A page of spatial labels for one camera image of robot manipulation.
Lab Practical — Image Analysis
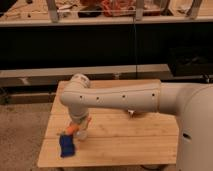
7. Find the orange pepper with green stem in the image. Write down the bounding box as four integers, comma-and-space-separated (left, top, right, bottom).
61, 123, 79, 135

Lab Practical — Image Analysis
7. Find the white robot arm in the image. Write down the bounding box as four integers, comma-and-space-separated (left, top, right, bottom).
60, 74, 213, 171

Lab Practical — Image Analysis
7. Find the white ceramic cup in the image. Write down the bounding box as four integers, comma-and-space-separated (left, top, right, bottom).
75, 130, 88, 141

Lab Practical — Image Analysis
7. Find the blue sponge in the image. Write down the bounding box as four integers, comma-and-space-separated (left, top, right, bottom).
59, 135, 75, 158

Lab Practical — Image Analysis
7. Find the wooden table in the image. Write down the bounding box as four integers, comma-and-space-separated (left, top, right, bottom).
36, 78, 181, 169

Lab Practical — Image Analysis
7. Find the long metal shelf rail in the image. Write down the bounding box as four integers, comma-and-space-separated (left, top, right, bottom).
0, 64, 171, 87

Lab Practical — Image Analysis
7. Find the black vertical cable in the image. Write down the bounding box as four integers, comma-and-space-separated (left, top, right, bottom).
132, 14, 139, 80

